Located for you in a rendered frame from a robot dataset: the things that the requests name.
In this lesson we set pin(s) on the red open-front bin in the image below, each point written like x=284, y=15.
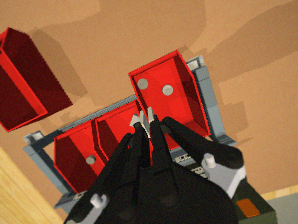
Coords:
x=71, y=149
x=184, y=104
x=112, y=127
x=25, y=80

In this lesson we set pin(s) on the grey metal shelf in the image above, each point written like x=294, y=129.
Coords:
x=35, y=150

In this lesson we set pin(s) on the dark green case with orange latches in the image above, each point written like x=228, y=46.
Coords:
x=250, y=206

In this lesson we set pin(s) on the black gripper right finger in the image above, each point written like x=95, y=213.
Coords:
x=222, y=164

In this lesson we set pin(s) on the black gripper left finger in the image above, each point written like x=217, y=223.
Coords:
x=118, y=170

